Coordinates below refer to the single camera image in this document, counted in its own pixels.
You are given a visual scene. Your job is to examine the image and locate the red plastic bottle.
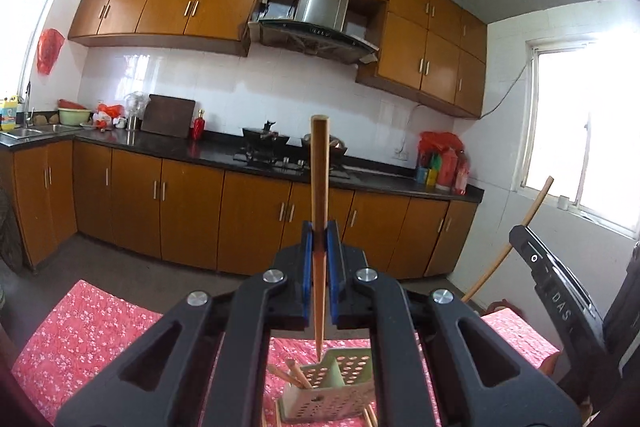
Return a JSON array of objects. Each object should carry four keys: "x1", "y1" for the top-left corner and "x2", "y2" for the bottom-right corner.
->
[{"x1": 452, "y1": 150, "x2": 471, "y2": 195}]

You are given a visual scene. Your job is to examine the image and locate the black gas stove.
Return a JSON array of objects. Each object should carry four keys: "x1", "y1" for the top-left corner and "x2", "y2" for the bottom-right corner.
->
[{"x1": 232, "y1": 149, "x2": 351, "y2": 180}]

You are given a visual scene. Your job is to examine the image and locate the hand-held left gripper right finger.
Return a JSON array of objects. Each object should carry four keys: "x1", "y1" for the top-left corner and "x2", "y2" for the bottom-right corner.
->
[{"x1": 325, "y1": 219, "x2": 583, "y2": 427}]

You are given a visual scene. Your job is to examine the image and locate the large side window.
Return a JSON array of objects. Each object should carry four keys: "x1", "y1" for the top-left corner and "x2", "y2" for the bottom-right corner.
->
[{"x1": 510, "y1": 24, "x2": 640, "y2": 240}]

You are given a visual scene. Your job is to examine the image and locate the stainless steel sink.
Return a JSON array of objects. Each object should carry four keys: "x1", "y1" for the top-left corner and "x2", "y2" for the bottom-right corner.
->
[{"x1": 0, "y1": 123, "x2": 76, "y2": 142}]

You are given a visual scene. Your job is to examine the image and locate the red and white bag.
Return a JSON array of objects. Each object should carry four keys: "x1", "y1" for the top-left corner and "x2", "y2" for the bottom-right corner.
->
[{"x1": 95, "y1": 103, "x2": 126, "y2": 128}]

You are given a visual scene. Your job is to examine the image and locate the steel range hood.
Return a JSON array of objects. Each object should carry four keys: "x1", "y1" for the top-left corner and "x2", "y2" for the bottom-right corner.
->
[{"x1": 248, "y1": 0, "x2": 379, "y2": 66}]

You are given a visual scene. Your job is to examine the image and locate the clear glass jar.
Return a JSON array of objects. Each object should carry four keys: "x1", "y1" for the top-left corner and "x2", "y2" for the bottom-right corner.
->
[{"x1": 124, "y1": 91, "x2": 151, "y2": 130}]

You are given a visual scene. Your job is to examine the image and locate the colourful condiment packets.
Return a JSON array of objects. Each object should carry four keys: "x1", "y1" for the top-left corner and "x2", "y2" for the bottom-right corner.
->
[{"x1": 416, "y1": 152, "x2": 441, "y2": 188}]

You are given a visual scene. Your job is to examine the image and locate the wooden base cabinets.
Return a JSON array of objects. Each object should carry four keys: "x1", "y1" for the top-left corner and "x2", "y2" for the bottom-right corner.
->
[{"x1": 0, "y1": 139, "x2": 478, "y2": 280}]

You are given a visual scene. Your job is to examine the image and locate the steel faucet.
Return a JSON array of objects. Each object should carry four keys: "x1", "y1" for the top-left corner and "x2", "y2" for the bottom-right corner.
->
[{"x1": 24, "y1": 82, "x2": 36, "y2": 128}]

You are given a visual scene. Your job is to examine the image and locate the yellow detergent bottle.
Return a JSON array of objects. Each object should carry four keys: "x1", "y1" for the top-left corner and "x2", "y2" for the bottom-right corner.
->
[{"x1": 0, "y1": 94, "x2": 25, "y2": 131}]

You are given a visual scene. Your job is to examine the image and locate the grey wall cable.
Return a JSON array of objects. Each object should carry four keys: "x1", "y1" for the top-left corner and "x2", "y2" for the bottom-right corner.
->
[{"x1": 480, "y1": 57, "x2": 536, "y2": 120}]

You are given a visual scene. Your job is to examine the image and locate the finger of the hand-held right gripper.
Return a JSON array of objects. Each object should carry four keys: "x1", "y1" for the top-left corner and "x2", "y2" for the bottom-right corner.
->
[{"x1": 508, "y1": 224, "x2": 563, "y2": 293}]

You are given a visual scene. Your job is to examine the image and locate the green perforated chopstick holder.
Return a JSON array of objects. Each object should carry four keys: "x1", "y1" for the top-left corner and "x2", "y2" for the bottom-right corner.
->
[{"x1": 277, "y1": 347, "x2": 377, "y2": 425}]

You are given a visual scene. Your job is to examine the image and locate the pot with lid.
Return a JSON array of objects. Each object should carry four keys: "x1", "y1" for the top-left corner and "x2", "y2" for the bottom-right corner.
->
[{"x1": 301, "y1": 133, "x2": 347, "y2": 156}]

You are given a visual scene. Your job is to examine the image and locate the red plastic bag on hook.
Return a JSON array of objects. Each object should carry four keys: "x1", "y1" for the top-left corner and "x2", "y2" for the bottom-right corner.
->
[{"x1": 36, "y1": 28, "x2": 66, "y2": 75}]

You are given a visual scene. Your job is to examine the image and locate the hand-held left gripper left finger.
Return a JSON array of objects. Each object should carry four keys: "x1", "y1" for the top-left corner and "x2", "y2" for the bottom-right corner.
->
[{"x1": 52, "y1": 219, "x2": 317, "y2": 427}]

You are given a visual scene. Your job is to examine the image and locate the dark wooden cutting board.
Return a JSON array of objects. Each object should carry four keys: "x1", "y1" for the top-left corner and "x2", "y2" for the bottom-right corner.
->
[{"x1": 140, "y1": 94, "x2": 197, "y2": 138}]

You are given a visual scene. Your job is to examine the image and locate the white power cable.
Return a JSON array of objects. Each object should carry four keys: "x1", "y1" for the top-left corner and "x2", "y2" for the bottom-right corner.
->
[{"x1": 405, "y1": 104, "x2": 423, "y2": 150}]

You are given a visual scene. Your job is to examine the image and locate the red floral tablecloth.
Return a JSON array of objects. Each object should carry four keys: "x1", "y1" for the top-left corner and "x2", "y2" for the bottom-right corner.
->
[{"x1": 11, "y1": 279, "x2": 560, "y2": 427}]

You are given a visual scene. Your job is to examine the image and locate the green basin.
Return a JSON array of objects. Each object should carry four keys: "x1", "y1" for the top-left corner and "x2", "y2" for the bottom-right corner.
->
[{"x1": 57, "y1": 99, "x2": 93, "y2": 126}]

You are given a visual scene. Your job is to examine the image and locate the black wok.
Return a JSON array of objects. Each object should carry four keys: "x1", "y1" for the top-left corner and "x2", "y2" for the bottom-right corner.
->
[{"x1": 242, "y1": 119, "x2": 291, "y2": 148}]

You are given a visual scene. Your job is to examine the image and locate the black kitchen countertop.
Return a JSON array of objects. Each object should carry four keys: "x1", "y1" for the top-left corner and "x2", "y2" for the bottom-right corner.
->
[{"x1": 0, "y1": 127, "x2": 486, "y2": 202}]

